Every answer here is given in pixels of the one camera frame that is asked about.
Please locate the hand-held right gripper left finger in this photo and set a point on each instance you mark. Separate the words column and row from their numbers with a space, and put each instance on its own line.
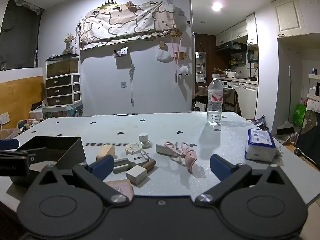
column 103, row 167

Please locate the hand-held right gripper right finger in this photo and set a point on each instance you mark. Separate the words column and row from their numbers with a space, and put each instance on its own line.
column 220, row 166

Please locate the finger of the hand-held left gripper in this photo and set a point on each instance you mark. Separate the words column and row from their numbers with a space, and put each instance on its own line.
column 8, row 145
column 32, row 158

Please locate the light wooden block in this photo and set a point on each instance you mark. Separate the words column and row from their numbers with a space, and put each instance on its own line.
column 106, row 151

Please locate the brown case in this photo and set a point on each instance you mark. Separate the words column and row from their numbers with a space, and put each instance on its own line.
column 122, row 188

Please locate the white cube block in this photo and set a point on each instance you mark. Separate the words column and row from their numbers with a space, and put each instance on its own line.
column 136, row 175

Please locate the round white tape measure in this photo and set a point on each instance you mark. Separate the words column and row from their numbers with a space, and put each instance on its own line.
column 133, row 148

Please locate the black storage box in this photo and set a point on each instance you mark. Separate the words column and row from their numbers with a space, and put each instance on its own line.
column 67, row 147

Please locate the grey watch link tool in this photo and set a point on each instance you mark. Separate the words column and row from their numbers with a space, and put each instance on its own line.
column 144, row 138

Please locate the clear plastic bin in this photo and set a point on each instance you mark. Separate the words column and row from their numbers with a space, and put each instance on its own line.
column 8, row 133

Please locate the pile of plush toys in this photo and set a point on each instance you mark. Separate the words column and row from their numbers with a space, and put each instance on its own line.
column 27, row 123

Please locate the pink scissors cover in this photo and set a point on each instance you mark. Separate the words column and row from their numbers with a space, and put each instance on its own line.
column 191, row 160

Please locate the blue white tissue pack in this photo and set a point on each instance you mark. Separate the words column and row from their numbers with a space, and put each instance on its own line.
column 260, row 145

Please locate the pink scissors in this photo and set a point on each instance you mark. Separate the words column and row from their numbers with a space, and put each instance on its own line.
column 177, row 148

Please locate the teal patterned cabinet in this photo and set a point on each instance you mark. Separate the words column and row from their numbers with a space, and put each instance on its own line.
column 62, row 111

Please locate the clear water bottle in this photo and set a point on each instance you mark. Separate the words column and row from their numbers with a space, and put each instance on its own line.
column 215, row 100

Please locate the chair with draped cloth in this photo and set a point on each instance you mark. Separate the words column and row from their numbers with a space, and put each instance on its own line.
column 230, row 96

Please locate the white drawer unit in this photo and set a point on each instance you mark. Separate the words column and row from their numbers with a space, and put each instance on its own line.
column 62, row 88

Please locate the white rice cooker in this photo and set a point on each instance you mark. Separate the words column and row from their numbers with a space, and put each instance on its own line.
column 230, row 74

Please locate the glass fish tank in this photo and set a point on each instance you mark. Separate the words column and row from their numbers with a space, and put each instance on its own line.
column 62, row 66

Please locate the green bag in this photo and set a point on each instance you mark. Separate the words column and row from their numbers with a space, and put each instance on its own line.
column 299, row 112

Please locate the white sheep plush toy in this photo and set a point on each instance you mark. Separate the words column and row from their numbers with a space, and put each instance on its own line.
column 184, row 70

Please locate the dried flowers in vase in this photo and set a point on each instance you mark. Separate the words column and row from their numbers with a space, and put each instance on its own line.
column 68, row 42

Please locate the white plastic bag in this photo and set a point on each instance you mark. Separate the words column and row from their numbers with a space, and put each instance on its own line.
column 164, row 56

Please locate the printed cartoon cloth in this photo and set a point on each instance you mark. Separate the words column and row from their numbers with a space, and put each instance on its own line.
column 125, row 22

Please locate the gold crown decoration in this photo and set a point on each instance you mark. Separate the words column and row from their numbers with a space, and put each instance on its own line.
column 110, row 4

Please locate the white wall socket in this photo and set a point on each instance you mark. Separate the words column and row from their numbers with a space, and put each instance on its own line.
column 4, row 118

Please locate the hanging wall mirror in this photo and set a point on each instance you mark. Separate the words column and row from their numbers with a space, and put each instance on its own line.
column 200, row 66

